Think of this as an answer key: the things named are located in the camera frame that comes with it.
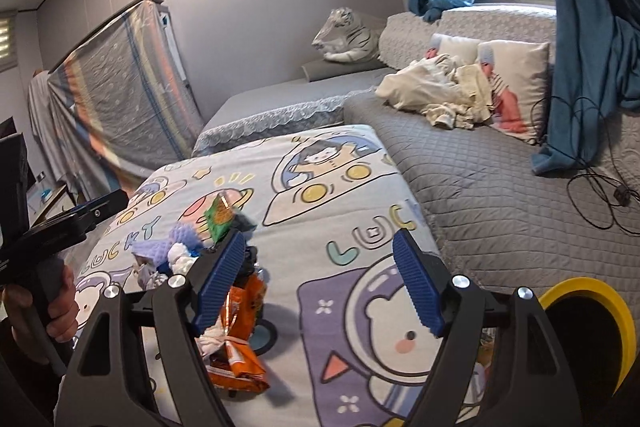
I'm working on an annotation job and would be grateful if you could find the grey quilted sofa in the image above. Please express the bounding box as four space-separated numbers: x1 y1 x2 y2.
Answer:
342 4 640 308

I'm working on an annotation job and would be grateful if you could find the window blind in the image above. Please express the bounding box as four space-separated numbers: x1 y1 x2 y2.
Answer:
0 9 18 72

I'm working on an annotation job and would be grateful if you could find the hanging grey garment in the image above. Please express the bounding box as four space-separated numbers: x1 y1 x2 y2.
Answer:
27 69 66 180

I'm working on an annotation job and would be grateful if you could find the white crumpled tissue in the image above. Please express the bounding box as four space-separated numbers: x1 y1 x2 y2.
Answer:
167 244 201 278
195 322 236 358

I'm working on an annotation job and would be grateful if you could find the small baby print pillow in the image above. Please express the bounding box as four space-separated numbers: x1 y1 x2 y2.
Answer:
427 33 483 72

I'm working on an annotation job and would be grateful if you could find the grey cushion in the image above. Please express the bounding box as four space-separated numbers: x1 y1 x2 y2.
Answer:
302 56 396 82

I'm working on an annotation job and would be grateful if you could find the large baby print pillow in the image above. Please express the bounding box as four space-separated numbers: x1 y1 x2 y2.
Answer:
475 39 551 145

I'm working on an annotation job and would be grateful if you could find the person's left hand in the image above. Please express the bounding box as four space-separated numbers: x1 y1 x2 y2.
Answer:
2 263 82 348

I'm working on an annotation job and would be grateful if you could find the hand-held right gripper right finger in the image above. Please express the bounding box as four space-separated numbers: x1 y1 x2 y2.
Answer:
392 229 583 427

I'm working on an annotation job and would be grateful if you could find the black cable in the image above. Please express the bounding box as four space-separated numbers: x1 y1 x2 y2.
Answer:
530 94 640 235

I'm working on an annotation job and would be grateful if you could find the white tiger plush toy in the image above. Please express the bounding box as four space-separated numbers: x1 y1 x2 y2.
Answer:
311 8 386 64

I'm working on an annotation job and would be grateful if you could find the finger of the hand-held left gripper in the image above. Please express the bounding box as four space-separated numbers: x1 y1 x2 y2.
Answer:
65 189 130 237

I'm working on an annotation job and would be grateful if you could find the yellow trash bin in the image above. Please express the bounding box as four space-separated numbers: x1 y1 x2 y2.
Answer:
542 277 632 395

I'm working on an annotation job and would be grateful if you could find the long blue curtain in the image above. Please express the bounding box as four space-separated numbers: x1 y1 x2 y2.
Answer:
527 0 640 175

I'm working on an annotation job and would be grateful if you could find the cream cloth pile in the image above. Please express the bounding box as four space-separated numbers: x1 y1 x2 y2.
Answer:
375 54 496 130

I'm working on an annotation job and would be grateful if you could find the green snack packet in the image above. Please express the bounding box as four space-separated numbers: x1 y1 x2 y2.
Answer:
205 194 236 243

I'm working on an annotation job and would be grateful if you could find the striped cloth-covered mattress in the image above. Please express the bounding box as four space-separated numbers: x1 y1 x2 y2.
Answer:
47 0 206 188

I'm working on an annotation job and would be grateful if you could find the purple sponge cloth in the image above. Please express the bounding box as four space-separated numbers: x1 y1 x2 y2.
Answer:
131 222 211 268

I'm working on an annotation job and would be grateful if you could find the orange snack packet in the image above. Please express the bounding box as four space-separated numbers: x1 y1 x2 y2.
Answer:
207 274 271 393

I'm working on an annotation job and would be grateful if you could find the silver foil wrapper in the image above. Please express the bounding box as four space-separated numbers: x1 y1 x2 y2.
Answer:
135 257 171 290

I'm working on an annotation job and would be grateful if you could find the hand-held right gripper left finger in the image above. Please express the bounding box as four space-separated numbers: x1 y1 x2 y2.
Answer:
52 229 248 427

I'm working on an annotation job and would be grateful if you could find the person's left forearm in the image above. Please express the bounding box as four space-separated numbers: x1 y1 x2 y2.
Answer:
0 322 66 427

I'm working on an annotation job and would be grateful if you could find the grey lace-trim bed cover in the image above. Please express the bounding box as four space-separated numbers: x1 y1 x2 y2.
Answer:
192 67 401 158

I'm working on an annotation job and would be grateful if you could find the wooden side table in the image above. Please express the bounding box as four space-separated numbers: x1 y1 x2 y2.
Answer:
25 172 78 225

